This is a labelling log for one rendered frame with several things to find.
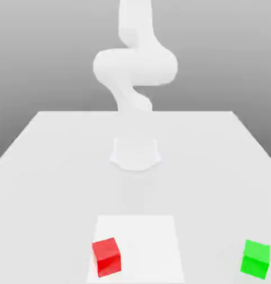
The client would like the small green cube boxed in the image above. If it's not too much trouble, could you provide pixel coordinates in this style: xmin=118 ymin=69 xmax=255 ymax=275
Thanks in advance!
xmin=240 ymin=239 xmax=271 ymax=280

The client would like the small red cube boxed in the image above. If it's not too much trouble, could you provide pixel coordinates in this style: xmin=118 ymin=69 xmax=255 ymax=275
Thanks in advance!
xmin=91 ymin=237 xmax=122 ymax=278

